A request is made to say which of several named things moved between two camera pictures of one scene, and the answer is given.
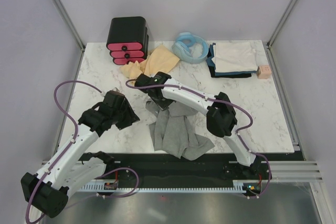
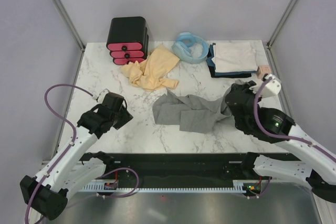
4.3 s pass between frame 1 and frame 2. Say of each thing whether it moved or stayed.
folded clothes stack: stayed
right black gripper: moved
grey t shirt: moved
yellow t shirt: stayed
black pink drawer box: stayed
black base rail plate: stayed
